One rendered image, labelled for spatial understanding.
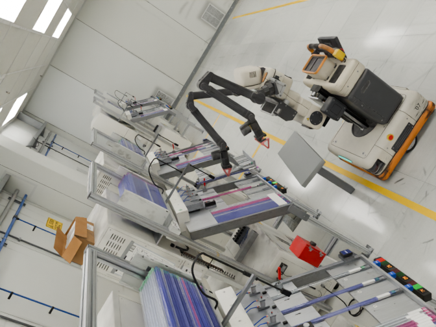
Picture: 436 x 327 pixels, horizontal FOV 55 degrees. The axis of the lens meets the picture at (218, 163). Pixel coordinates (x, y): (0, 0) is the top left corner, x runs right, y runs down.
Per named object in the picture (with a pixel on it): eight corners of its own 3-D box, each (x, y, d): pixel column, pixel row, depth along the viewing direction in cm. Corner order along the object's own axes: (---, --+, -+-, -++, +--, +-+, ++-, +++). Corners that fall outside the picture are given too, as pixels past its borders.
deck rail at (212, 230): (293, 211, 283) (292, 202, 281) (294, 211, 281) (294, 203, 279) (191, 239, 268) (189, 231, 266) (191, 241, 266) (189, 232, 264)
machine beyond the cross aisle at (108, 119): (196, 121, 841) (109, 69, 774) (205, 128, 765) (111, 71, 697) (161, 179, 851) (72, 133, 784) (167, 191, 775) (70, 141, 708)
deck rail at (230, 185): (257, 181, 346) (256, 174, 344) (258, 182, 344) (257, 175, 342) (172, 204, 331) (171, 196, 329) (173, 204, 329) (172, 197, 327)
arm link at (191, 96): (184, 91, 307) (183, 91, 317) (187, 109, 309) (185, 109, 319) (244, 84, 315) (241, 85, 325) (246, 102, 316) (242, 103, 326)
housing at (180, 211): (178, 204, 330) (175, 187, 326) (191, 229, 285) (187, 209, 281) (169, 207, 329) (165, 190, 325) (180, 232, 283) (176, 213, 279)
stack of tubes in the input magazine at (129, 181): (157, 187, 321) (126, 170, 311) (168, 210, 273) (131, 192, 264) (148, 200, 322) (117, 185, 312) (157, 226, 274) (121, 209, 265)
